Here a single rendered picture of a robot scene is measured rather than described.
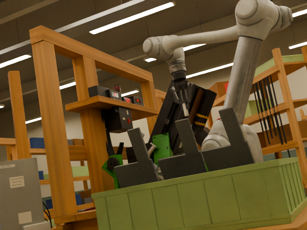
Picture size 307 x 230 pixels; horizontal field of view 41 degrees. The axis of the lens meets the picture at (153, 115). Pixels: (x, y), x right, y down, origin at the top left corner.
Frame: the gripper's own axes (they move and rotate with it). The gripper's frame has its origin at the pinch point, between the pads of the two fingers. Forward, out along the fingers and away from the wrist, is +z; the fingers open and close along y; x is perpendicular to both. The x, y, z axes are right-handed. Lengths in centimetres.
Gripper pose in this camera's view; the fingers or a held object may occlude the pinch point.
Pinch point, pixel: (185, 109)
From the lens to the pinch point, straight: 216.1
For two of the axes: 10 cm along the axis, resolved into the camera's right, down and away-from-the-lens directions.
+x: 4.1, 0.8, 9.1
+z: 1.8, 9.7, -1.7
